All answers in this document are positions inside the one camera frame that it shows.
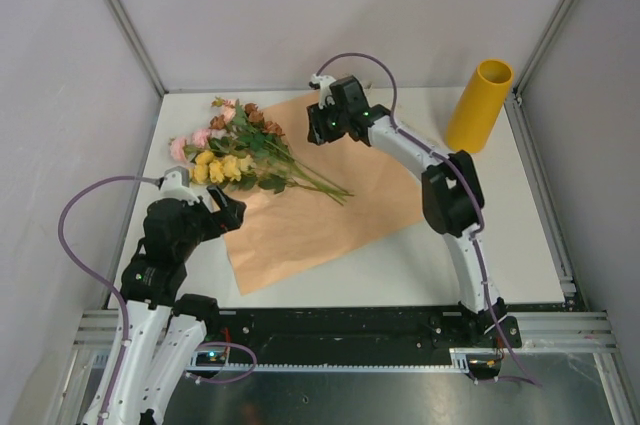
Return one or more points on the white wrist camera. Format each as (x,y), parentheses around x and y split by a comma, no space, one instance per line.
(175,186)
(322,83)

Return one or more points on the aluminium frame rail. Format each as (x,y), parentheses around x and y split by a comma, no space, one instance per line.
(541,194)

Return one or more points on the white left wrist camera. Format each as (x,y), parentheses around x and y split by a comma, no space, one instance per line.
(175,186)

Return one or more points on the aluminium corner post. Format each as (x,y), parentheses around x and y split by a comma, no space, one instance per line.
(550,33)
(133,40)

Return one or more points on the green and peach wrapping paper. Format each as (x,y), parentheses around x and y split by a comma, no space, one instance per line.
(296,230)

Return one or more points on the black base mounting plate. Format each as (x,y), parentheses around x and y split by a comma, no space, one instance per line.
(416,335)

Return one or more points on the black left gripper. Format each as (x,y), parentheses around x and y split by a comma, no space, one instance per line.
(229,219)

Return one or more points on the artificial flower bouquet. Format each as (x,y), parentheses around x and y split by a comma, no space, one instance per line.
(241,150)

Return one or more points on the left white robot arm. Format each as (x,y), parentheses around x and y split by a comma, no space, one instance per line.
(159,329)

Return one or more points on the yellow cylindrical vase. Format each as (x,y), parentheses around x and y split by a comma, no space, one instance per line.
(479,106)

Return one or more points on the left aluminium corner post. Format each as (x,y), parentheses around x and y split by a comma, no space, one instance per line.
(133,40)

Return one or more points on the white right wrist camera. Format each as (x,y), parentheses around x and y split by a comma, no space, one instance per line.
(322,83)

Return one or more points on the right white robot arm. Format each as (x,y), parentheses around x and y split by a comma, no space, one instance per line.
(452,199)

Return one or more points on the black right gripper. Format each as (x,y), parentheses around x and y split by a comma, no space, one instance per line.
(318,133)

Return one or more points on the right aluminium corner post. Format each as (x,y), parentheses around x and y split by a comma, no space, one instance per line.
(550,33)

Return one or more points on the white slotted cable duct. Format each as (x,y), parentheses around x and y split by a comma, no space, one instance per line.
(460,362)

